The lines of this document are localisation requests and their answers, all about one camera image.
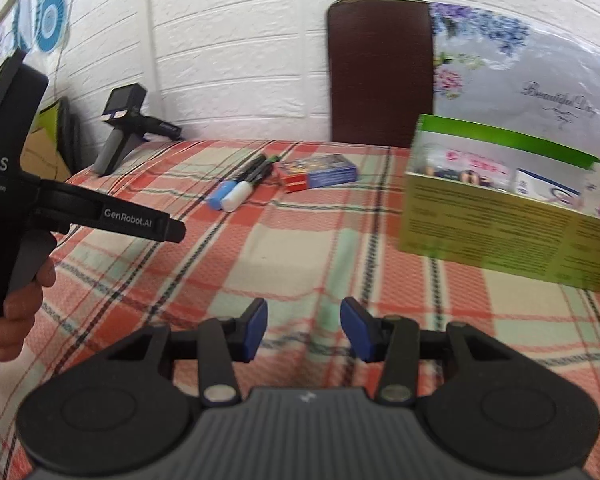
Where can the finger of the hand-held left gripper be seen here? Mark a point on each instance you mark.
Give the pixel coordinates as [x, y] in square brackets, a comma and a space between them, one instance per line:
[135, 220]

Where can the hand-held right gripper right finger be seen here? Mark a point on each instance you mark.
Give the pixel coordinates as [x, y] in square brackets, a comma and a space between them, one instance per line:
[355, 327]

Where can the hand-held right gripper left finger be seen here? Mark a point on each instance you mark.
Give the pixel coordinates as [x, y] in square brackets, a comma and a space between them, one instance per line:
[252, 330]

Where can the green cardboard box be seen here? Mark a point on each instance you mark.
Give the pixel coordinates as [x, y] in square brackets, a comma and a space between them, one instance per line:
[480, 230]

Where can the clear plastic tissue packet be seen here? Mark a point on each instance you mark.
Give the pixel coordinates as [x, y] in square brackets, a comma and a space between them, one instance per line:
[470, 165]

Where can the white printed cardboard box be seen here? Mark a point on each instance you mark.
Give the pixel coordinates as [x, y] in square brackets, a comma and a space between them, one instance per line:
[545, 186]

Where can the person's left hand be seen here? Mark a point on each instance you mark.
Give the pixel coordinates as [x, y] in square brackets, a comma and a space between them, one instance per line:
[17, 320]

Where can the brown cardboard piece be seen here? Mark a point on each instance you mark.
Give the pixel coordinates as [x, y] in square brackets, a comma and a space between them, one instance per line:
[45, 157]

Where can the green flat board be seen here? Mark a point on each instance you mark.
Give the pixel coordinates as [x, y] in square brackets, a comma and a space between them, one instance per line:
[47, 117]

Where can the black marker blue cap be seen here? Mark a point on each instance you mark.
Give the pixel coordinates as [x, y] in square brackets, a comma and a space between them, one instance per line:
[223, 195]

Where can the red plaid blanket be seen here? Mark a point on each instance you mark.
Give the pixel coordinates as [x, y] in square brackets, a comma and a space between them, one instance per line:
[305, 250]

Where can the black marker white cap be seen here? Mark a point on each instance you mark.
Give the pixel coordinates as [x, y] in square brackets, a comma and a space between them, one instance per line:
[237, 197]

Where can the red and blue card box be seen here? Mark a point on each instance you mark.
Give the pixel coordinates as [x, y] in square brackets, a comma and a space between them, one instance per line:
[315, 172]

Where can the floral white pillow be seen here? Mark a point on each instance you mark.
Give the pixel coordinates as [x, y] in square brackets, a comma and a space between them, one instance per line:
[505, 85]

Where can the blue round wall decoration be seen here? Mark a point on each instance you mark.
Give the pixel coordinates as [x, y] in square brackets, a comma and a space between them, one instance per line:
[51, 20]

